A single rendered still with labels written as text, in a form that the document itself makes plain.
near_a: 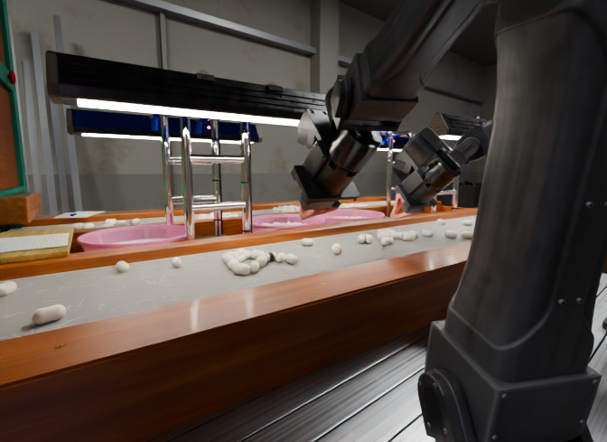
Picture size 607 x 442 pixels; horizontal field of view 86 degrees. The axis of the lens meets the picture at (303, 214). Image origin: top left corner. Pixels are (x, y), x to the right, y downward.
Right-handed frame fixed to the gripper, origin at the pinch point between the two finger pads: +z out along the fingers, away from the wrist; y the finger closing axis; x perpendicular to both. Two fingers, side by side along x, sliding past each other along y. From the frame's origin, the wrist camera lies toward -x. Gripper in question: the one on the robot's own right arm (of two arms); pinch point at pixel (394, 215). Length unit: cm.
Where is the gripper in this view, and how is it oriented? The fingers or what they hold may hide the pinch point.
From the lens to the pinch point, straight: 87.7
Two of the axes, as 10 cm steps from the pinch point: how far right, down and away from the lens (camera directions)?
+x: 3.6, 8.3, -4.3
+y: -8.3, 0.8, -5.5
